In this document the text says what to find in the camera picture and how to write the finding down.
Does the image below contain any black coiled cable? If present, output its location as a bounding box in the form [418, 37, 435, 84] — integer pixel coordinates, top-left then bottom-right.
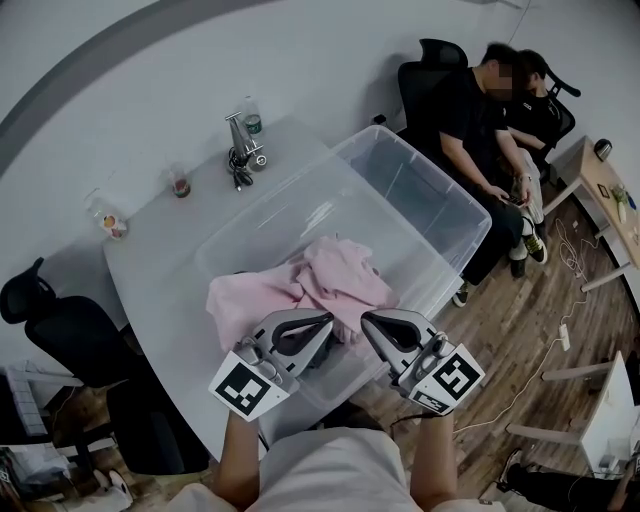
[227, 147, 254, 192]

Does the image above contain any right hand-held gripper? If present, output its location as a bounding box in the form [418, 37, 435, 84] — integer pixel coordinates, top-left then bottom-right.
[360, 308, 486, 416]

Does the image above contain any person's right forearm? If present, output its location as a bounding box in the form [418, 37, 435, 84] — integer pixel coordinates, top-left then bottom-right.
[409, 414, 459, 506]

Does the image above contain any green label water bottle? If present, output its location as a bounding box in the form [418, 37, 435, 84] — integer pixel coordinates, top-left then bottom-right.
[242, 95, 265, 139]

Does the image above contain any pink garment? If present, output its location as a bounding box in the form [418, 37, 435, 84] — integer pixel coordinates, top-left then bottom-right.
[206, 235, 401, 351]

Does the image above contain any wooden desk with white legs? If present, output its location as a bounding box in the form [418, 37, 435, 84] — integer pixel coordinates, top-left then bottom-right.
[542, 134, 640, 294]

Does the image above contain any silver metal stand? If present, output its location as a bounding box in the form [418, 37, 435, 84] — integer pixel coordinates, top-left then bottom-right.
[223, 112, 271, 174]

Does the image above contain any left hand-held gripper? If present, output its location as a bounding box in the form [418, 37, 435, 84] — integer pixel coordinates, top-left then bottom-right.
[208, 308, 335, 424]

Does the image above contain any person's left forearm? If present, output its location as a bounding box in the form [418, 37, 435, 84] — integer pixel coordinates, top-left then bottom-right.
[212, 414, 264, 511]

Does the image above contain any clear bottle with fruit label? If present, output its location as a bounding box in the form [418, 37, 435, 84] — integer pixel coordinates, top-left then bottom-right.
[84, 188, 129, 241]

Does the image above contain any person's white shirt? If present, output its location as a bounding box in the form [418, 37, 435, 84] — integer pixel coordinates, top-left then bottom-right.
[169, 424, 501, 512]

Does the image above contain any white desk frame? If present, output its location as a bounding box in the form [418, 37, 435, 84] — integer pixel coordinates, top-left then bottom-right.
[505, 349, 640, 474]

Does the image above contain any white checked cloth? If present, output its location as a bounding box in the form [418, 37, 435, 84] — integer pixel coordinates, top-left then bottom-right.
[4, 364, 51, 436]

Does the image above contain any clear plastic drink cup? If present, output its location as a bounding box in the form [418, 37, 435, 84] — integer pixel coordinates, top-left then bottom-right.
[167, 162, 192, 200]

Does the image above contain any black mesh office chair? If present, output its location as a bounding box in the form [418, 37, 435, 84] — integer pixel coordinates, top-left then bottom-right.
[397, 38, 471, 146]
[0, 257, 211, 476]
[542, 67, 582, 166]

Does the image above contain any clear plastic storage bin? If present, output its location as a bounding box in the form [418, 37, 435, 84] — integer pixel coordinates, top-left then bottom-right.
[193, 124, 494, 417]

